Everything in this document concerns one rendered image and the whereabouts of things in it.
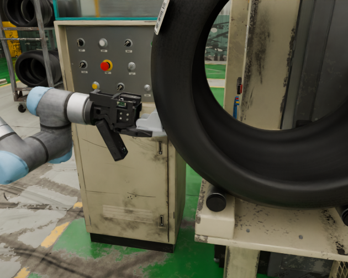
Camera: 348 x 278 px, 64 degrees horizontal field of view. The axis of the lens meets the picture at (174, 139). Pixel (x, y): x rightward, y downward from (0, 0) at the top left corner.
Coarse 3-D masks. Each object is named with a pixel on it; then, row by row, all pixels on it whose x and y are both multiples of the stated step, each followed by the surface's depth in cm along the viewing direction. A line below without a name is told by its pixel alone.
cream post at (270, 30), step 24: (264, 0) 77; (288, 0) 76; (264, 24) 79; (288, 24) 78; (264, 48) 82; (288, 48) 80; (264, 72) 84; (288, 72) 84; (240, 96) 98; (264, 96) 87; (240, 120) 92; (264, 120) 90; (240, 264) 115
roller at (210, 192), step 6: (210, 186) 65; (210, 192) 63; (216, 192) 62; (222, 192) 63; (210, 198) 61; (216, 198) 61; (222, 198) 61; (210, 204) 62; (216, 204) 62; (222, 204) 61; (216, 210) 62; (222, 210) 62
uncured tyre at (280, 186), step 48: (192, 0) 44; (192, 48) 47; (192, 96) 52; (192, 144) 54; (240, 144) 80; (288, 144) 78; (336, 144) 74; (240, 192) 57; (288, 192) 54; (336, 192) 52
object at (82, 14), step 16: (64, 0) 122; (80, 0) 120; (96, 0) 119; (112, 0) 118; (128, 0) 117; (144, 0) 116; (160, 0) 115; (64, 16) 124; (80, 16) 123; (96, 16) 122; (112, 16) 121; (128, 16) 119; (144, 16) 118
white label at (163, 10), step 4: (164, 0) 48; (168, 0) 45; (164, 4) 47; (164, 8) 46; (160, 12) 49; (164, 12) 46; (160, 16) 48; (160, 20) 47; (156, 24) 49; (160, 24) 47; (156, 28) 48; (156, 32) 47
